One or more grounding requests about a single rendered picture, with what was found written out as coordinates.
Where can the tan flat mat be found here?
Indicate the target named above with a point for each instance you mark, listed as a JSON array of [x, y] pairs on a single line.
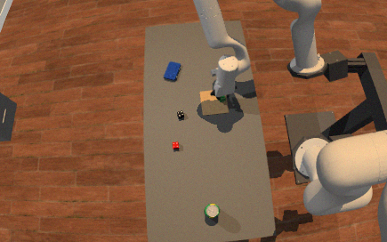
[[211, 105]]

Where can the black die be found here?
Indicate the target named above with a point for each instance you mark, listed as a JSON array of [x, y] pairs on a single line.
[[180, 114]]

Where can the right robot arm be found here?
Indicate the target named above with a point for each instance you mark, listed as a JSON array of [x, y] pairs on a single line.
[[306, 60]]

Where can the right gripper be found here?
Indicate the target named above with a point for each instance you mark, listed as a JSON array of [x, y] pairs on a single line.
[[219, 91]]

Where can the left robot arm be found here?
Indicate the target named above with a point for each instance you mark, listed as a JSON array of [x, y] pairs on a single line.
[[342, 176]]

